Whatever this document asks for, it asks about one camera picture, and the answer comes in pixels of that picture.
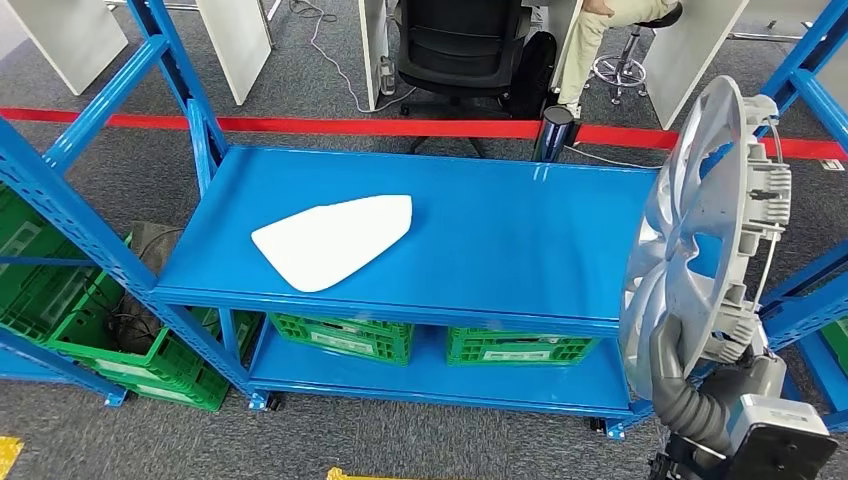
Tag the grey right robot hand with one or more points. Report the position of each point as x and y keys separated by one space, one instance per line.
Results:
x=668 y=351

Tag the grey wheel hubcap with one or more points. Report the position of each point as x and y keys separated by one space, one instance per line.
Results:
x=696 y=218

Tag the white plastic panel part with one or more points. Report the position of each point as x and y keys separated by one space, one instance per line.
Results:
x=331 y=242

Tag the black caster wheel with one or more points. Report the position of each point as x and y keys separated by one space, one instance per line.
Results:
x=273 y=402
x=597 y=426

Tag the green plastic crate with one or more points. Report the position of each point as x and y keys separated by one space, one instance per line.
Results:
x=33 y=232
x=344 y=341
x=79 y=331
x=836 y=348
x=517 y=351
x=192 y=397
x=26 y=314

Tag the chrome stool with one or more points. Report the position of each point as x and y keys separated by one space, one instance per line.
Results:
x=626 y=46

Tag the black backpack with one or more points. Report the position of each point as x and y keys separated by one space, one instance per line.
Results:
x=533 y=73

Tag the white desk panel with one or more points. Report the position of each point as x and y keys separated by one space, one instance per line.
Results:
x=682 y=40
x=235 y=40
x=66 y=33
x=836 y=86
x=372 y=40

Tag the person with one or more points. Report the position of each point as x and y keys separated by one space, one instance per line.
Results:
x=590 y=46

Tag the black office chair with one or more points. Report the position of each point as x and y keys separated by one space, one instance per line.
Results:
x=457 y=46

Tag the white power strip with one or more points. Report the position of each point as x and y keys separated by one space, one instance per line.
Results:
x=388 y=76

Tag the red barrier belt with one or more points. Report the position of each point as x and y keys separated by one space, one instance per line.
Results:
x=331 y=126

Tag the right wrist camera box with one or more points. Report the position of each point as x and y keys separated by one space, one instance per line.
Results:
x=788 y=450

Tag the dark blue stanchion post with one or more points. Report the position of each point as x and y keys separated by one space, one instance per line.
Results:
x=553 y=136

